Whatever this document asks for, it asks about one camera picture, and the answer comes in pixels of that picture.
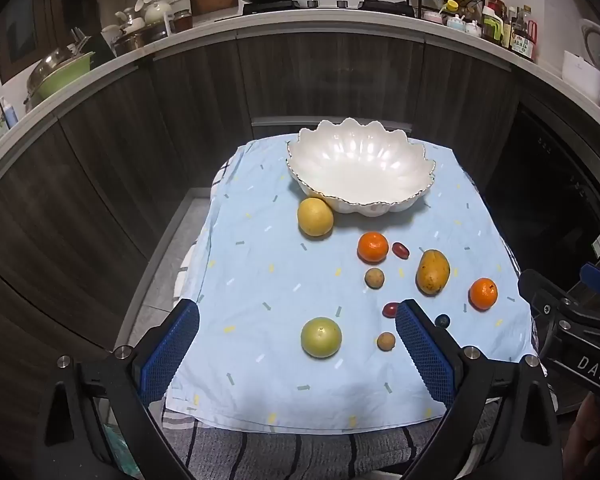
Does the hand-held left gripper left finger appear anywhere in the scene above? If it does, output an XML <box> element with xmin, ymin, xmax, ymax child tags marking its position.
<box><xmin>32</xmin><ymin>299</ymin><xmax>201</xmax><ymax>480</ymax></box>

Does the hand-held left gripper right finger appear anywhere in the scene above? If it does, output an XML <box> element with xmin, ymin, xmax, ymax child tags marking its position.
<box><xmin>395</xmin><ymin>299</ymin><xmax>566</xmax><ymax>480</ymax></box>

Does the orange tangerine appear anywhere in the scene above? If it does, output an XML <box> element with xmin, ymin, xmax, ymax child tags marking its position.
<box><xmin>468</xmin><ymin>278</ymin><xmax>499</xmax><ymax>311</ymax></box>
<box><xmin>357</xmin><ymin>231</ymin><xmax>390</xmax><ymax>264</ymax></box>

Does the yellow mango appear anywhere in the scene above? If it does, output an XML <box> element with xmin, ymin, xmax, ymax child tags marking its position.
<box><xmin>416</xmin><ymin>249</ymin><xmax>451</xmax><ymax>295</ymax></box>

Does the white scalloped bowl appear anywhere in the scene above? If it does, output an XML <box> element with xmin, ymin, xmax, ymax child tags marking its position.
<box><xmin>286</xmin><ymin>118</ymin><xmax>437</xmax><ymax>217</ymax></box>

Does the person's right hand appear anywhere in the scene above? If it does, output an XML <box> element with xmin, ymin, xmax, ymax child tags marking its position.
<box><xmin>564</xmin><ymin>391</ymin><xmax>600</xmax><ymax>480</ymax></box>

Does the light blue patterned tablecloth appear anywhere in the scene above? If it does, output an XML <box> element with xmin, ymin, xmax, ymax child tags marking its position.
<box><xmin>165</xmin><ymin>136</ymin><xmax>539</xmax><ymax>435</ymax></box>

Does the grey striped cloth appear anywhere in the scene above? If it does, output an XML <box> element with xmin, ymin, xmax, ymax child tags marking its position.
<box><xmin>160</xmin><ymin>399</ymin><xmax>558</xmax><ymax>480</ymax></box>

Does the yellow citrus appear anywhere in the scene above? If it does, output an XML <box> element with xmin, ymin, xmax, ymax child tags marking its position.
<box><xmin>297</xmin><ymin>198</ymin><xmax>335</xmax><ymax>238</ymax></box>

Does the white box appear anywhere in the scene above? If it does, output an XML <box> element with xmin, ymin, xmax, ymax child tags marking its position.
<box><xmin>561</xmin><ymin>50</ymin><xmax>600</xmax><ymax>102</ymax></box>

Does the dark soy sauce bottle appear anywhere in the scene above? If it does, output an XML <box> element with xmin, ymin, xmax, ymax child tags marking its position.
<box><xmin>510</xmin><ymin>5</ymin><xmax>538</xmax><ymax>62</ymax></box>

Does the green oil bottle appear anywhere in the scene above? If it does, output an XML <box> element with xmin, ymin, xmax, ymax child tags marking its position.
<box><xmin>481</xmin><ymin>6</ymin><xmax>504</xmax><ymax>44</ymax></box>

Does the black utensil holder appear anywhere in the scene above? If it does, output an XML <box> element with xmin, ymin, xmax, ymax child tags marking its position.
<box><xmin>69</xmin><ymin>27</ymin><xmax>95</xmax><ymax>57</ymax></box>

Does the white teapot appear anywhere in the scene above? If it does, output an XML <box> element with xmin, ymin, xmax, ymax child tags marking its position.
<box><xmin>144</xmin><ymin>0</ymin><xmax>174</xmax><ymax>27</ymax></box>

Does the black gas stove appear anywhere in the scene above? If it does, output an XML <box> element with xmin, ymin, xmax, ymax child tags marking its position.
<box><xmin>241</xmin><ymin>0</ymin><xmax>417</xmax><ymax>17</ymax></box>

